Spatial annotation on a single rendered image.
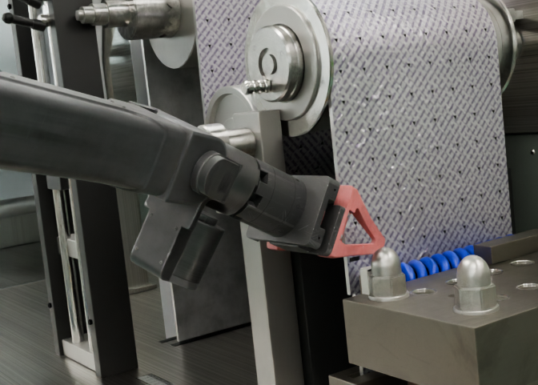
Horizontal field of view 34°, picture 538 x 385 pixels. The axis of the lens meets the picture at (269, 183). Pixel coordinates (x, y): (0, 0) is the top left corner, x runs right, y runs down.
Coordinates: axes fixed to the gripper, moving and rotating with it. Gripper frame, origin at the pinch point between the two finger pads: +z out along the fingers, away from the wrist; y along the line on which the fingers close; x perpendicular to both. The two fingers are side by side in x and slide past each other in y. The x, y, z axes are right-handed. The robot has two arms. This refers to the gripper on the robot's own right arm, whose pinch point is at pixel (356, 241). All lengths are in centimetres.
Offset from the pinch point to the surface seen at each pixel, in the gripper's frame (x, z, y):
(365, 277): -3.7, -1.5, 4.7
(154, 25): 19.2, -16.2, -28.4
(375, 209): 3.7, 0.8, 0.2
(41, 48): 14, -23, -43
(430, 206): 6.6, 7.7, 0.2
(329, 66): 13.7, -10.4, 1.2
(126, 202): 4, 9, -75
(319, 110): 10.3, -8.3, -1.0
